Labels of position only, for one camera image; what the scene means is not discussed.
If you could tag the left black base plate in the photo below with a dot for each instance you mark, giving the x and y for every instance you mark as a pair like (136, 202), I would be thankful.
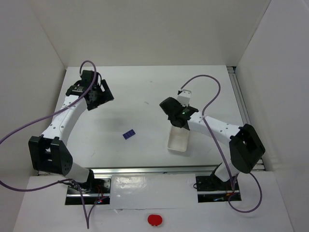
(99, 193)

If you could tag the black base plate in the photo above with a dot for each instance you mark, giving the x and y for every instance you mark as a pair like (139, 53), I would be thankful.
(99, 193)
(211, 190)

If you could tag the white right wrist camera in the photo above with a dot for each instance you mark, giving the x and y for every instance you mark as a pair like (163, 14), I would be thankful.
(184, 97)

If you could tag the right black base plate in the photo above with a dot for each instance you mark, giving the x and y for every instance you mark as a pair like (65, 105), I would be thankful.
(211, 190)

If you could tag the white compartment tray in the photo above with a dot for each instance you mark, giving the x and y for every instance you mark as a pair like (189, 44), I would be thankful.
(178, 139)

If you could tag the blue lego plate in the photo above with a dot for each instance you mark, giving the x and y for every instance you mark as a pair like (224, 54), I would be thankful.
(129, 134)

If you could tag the red round button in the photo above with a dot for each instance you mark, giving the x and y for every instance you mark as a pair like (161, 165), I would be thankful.
(155, 220)

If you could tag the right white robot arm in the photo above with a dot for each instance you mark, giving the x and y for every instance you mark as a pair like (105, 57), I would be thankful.
(239, 146)

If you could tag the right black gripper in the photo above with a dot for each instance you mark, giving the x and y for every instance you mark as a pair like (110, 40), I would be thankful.
(167, 106)

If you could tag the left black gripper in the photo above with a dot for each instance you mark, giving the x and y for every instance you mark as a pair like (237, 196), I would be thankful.
(104, 95)

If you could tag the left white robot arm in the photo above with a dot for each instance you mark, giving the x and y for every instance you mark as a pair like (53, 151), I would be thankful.
(49, 151)

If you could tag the aluminium rail frame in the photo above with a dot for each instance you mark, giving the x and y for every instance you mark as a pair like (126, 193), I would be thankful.
(97, 141)

